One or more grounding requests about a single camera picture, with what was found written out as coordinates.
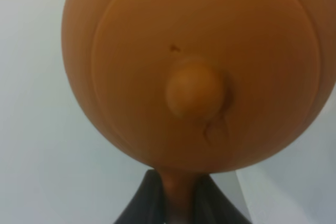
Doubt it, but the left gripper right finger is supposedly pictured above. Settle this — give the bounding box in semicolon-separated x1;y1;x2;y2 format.
188;174;251;224

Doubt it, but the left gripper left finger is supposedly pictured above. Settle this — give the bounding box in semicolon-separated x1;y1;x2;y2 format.
115;169;175;223

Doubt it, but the brown clay teapot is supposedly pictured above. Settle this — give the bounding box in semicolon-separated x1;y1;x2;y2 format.
61;0;335;223

